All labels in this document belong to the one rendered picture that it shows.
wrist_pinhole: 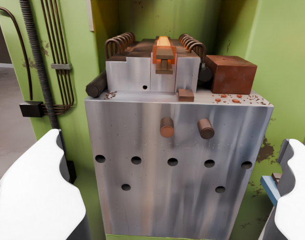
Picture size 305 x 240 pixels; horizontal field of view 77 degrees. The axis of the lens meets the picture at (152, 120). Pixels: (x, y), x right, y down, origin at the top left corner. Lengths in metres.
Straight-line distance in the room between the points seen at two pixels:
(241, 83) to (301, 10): 0.26
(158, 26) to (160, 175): 0.62
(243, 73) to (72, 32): 0.44
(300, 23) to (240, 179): 0.42
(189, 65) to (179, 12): 0.49
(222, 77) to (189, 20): 0.49
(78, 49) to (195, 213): 0.56
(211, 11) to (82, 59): 0.56
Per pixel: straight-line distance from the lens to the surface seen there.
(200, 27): 0.91
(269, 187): 0.57
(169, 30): 0.90
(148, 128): 0.41
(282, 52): 0.65
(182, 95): 0.40
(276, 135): 0.76
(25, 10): 0.63
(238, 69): 0.46
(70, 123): 0.70
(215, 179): 0.52
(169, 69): 0.33
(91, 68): 0.60
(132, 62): 0.43
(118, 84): 0.45
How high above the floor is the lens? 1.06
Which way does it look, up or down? 28 degrees down
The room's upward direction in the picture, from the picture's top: 1 degrees clockwise
